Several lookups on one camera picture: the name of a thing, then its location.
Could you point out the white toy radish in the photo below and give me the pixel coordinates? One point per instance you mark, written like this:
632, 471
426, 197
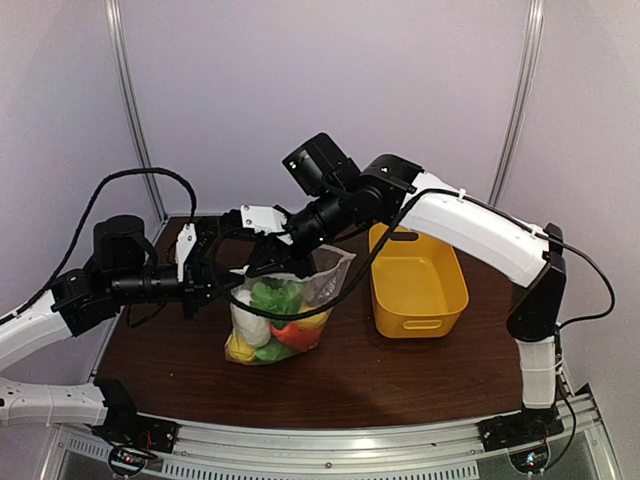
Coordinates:
253, 329

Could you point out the right circuit board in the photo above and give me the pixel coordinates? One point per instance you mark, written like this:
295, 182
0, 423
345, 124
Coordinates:
530, 461

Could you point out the light green toy gourd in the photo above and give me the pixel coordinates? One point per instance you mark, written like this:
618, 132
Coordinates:
273, 352

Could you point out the orange toy carrot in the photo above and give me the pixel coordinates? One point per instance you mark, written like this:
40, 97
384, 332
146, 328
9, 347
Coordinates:
285, 298

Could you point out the front aluminium rail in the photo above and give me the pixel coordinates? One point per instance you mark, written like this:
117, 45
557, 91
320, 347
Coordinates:
449, 450

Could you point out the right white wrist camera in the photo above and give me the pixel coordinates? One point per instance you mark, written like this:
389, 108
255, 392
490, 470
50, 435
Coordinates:
269, 221

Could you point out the aluminium frame post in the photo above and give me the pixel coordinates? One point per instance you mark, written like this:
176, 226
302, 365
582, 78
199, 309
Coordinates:
529, 59
118, 41

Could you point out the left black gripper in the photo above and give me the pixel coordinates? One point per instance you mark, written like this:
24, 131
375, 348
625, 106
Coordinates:
197, 284

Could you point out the yellow toy corn cob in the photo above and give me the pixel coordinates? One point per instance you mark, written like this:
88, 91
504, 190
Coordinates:
313, 322

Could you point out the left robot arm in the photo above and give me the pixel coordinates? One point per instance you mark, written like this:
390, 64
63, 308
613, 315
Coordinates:
122, 271

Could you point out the left circuit board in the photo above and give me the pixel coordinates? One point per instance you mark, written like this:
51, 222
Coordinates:
125, 462

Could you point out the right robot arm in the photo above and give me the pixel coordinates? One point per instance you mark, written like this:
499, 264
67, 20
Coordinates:
399, 193

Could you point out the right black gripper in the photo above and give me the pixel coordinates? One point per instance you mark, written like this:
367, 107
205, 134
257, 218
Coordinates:
271, 249

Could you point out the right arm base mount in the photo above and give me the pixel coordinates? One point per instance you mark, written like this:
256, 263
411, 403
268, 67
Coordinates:
520, 428

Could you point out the yellow plastic basket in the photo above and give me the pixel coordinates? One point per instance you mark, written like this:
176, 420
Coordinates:
418, 289

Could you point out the dotted clear zip bag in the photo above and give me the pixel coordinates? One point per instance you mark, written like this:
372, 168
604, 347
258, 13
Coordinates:
332, 265

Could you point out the left aluminium frame post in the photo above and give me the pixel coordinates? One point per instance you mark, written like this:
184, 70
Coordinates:
118, 41

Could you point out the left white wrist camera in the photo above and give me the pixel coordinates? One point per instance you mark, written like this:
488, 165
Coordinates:
185, 242

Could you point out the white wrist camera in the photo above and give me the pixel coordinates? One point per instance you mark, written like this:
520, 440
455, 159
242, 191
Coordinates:
269, 221
185, 242

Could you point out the right aluminium frame post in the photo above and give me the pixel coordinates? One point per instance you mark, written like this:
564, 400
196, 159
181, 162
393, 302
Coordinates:
529, 59

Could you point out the yellow toy squash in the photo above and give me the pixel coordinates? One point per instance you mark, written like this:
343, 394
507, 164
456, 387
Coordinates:
238, 351

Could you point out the circuit board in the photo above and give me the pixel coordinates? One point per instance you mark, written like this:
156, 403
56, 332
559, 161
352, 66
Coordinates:
530, 461
125, 462

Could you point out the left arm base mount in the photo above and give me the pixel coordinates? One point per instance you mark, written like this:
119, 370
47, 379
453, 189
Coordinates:
141, 432

